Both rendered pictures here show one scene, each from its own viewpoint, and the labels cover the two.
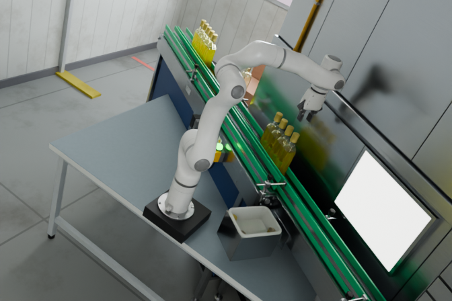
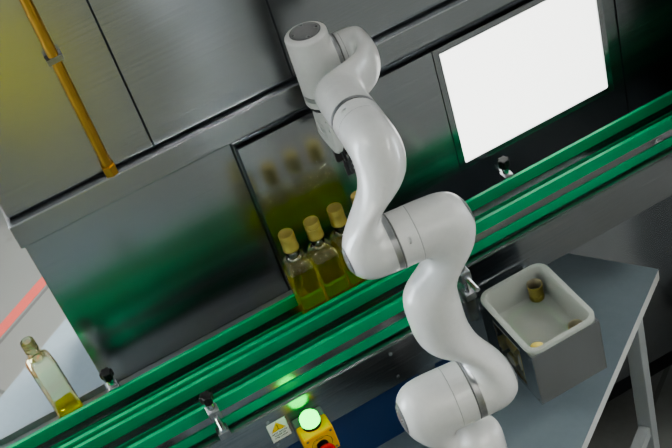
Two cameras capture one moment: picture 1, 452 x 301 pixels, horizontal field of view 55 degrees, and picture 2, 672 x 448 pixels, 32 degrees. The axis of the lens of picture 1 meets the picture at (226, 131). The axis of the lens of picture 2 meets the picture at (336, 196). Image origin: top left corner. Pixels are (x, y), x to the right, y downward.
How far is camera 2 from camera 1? 201 cm
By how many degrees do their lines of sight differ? 56
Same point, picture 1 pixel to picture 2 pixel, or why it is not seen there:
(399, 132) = not seen: outside the picture
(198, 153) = (505, 366)
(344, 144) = (398, 100)
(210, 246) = (550, 430)
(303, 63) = (357, 79)
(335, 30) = (163, 31)
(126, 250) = not seen: outside the picture
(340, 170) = (432, 127)
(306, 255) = (575, 224)
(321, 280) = (621, 200)
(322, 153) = not seen: hidden behind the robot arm
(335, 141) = not seen: hidden behind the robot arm
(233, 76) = (443, 207)
